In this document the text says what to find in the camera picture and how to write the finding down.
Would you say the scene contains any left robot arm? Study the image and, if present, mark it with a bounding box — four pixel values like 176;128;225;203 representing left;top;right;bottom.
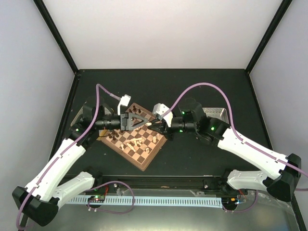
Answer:
12;96;148;226

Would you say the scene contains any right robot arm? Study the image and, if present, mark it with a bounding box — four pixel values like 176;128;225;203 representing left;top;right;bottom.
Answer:
149;98;301;202

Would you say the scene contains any white chess pieces pile lower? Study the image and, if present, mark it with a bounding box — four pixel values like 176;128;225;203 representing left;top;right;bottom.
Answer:
120;138;144;152

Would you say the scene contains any dark chess pieces group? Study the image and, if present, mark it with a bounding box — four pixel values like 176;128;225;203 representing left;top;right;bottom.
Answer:
108;103;144;140

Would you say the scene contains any wooden chess board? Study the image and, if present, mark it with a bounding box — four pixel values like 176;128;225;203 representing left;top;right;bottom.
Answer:
101;103;168;172

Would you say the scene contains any small circuit board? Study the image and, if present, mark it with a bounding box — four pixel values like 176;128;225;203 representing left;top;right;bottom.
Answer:
88;195;105;203

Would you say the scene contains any gold metal tin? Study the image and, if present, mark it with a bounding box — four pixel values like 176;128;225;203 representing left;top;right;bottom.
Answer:
69;104;120;135

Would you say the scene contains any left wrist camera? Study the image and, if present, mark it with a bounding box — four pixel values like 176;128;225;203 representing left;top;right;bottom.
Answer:
117;94;131;115

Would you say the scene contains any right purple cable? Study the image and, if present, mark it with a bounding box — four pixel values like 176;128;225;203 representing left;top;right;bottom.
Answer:
163;82;308;192

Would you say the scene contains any black front rail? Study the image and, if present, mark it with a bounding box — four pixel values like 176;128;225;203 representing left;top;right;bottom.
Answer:
93;175;239;195

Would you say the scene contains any purple cable loop front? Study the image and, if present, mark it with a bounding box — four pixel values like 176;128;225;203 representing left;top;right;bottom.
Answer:
87;179;137;214

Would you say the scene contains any light blue cable duct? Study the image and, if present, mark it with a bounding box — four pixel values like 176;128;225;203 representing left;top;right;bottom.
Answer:
67;195;222;208

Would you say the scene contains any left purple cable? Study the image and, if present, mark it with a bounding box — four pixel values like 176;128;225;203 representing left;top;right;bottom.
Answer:
15;83;121;231

